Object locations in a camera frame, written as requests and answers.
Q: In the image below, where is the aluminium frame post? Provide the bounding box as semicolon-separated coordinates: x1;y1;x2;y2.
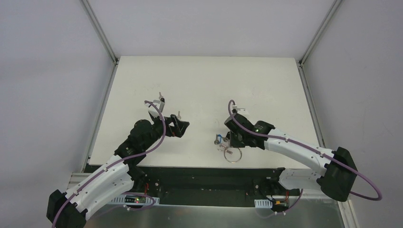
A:
80;0;119;66
298;0;344;67

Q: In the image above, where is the black metal base rail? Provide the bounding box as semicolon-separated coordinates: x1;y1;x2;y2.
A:
83;163;301;209

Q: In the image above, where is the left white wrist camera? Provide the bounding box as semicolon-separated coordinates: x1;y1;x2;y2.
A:
147;100;165;117

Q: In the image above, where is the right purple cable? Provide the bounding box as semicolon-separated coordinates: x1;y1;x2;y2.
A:
228;99;383;201

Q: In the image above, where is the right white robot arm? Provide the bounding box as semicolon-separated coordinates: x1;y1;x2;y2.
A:
224;114;357;202

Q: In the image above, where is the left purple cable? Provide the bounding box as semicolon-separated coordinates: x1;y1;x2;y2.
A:
52;100;167;228

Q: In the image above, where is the right white controller board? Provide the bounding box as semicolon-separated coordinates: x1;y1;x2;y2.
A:
254;199;289;212

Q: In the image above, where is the white controller board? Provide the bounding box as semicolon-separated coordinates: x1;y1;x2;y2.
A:
107;194;160;206
254;199;289;212

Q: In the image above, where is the left aluminium frame post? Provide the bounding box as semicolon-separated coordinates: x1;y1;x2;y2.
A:
80;0;119;66

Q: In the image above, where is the silver metal binder keyring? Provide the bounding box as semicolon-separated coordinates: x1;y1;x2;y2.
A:
223;147;243;163

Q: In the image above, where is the right aluminium frame post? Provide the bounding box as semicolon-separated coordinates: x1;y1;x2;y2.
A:
298;0;344;67

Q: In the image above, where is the left white controller board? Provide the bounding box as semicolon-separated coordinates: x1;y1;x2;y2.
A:
107;194;160;206

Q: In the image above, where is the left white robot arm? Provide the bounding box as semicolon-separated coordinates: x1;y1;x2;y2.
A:
46;114;190;228

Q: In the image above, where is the purple cable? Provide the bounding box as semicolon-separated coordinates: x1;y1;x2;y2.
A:
52;100;167;228
228;99;383;201

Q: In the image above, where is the key with black head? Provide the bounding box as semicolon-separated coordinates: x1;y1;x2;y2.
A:
159;92;165;106

